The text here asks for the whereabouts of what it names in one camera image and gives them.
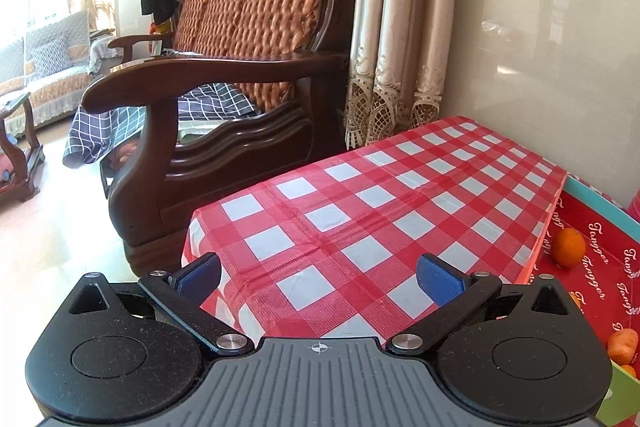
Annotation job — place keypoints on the blue plaid cloth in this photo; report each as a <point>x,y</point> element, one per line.
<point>125,122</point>

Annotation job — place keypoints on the chevron pattern pillow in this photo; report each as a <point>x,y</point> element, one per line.
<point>51,56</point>

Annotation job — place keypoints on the dark wooden coffee table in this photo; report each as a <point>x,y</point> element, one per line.
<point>17,147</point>

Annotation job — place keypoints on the wooden sofa with orange cushions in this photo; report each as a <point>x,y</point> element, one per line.
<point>250,57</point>

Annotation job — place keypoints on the colourful cardboard box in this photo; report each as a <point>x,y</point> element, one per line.
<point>605,267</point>

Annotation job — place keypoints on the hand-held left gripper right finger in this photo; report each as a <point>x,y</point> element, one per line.
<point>440,281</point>

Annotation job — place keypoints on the grey covered sofa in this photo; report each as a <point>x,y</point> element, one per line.
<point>55,57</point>

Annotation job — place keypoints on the red checkered tablecloth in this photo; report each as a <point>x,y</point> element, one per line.
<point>375,217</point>

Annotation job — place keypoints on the red thermos flask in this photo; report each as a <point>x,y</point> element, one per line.
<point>635,207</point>

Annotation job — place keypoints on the beige lace curtain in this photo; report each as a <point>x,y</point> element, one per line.
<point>400,32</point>

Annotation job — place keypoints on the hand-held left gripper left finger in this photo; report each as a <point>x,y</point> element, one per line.
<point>197,281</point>

